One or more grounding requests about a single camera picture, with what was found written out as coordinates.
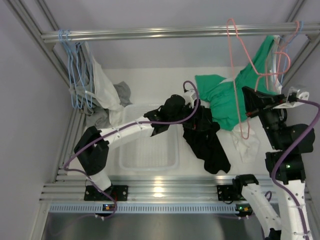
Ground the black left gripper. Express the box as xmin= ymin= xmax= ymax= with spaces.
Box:
xmin=169 ymin=102 xmax=212 ymax=132

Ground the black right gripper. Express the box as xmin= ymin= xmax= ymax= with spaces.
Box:
xmin=241 ymin=85 xmax=287 ymax=149

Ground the black tank top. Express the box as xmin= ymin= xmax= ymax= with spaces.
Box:
xmin=183 ymin=106 xmax=231 ymax=175

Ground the pink hanger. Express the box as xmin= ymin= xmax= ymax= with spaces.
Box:
xmin=264 ymin=21 xmax=304 ymax=94
xmin=226 ymin=18 xmax=279 ymax=140

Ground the green tank top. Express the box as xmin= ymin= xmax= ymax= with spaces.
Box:
xmin=194 ymin=34 xmax=280 ymax=131

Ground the white tank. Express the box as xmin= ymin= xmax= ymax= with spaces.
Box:
xmin=226 ymin=36 xmax=275 ymax=163
xmin=84 ymin=42 xmax=124 ymax=127

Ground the blue hanger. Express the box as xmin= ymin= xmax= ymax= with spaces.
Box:
xmin=274 ymin=20 xmax=305 ymax=86
xmin=62 ymin=30 xmax=85 ymax=110
xmin=58 ymin=29 xmax=78 ymax=109
xmin=68 ymin=33 xmax=94 ymax=109

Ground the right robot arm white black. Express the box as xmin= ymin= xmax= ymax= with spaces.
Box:
xmin=232 ymin=86 xmax=320 ymax=240

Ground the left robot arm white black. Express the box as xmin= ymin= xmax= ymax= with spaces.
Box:
xmin=73 ymin=92 xmax=201 ymax=200

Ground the grey tank top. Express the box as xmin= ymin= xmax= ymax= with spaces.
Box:
xmin=69 ymin=41 xmax=133 ymax=131

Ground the white plastic laundry basket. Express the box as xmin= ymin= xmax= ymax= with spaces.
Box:
xmin=117 ymin=103 xmax=181 ymax=171

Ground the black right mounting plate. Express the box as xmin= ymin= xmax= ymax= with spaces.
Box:
xmin=216 ymin=184 xmax=244 ymax=202

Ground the black mounting plate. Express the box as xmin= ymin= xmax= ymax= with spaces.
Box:
xmin=216 ymin=184 xmax=244 ymax=202
xmin=84 ymin=185 xmax=129 ymax=202

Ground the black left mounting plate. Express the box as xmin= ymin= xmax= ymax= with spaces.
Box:
xmin=84 ymin=185 xmax=129 ymax=202

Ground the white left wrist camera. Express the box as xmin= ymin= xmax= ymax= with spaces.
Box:
xmin=183 ymin=89 xmax=197 ymax=109

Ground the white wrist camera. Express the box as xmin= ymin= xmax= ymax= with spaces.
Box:
xmin=183 ymin=89 xmax=197 ymax=109
xmin=274 ymin=86 xmax=310 ymax=109

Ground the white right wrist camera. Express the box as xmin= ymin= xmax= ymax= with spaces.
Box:
xmin=274 ymin=86 xmax=310 ymax=109

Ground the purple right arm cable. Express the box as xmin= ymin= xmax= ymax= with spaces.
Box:
xmin=262 ymin=98 xmax=320 ymax=240

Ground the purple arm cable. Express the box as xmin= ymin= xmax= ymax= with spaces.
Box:
xmin=262 ymin=98 xmax=320 ymax=240
xmin=63 ymin=80 xmax=201 ymax=221

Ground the aluminium hanging rail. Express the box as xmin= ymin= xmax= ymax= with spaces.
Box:
xmin=40 ymin=21 xmax=320 ymax=41

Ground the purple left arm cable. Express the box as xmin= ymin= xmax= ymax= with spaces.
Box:
xmin=63 ymin=80 xmax=201 ymax=221

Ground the grey slotted cable duct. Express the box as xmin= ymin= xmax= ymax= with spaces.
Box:
xmin=49 ymin=203 xmax=239 ymax=214

